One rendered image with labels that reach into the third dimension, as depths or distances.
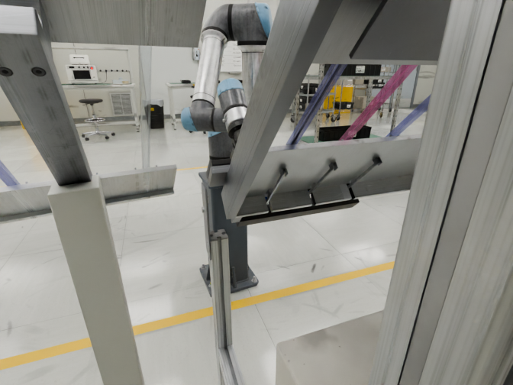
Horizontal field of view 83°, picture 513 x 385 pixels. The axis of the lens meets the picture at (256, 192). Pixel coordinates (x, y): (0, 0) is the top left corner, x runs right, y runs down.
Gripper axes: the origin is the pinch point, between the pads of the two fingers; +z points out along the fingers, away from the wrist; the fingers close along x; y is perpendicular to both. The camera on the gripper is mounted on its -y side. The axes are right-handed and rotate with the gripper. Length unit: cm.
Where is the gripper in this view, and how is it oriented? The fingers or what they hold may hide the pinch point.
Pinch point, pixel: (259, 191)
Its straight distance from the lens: 70.1
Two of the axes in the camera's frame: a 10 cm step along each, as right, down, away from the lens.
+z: 2.4, 9.0, -3.6
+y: -2.3, 4.1, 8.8
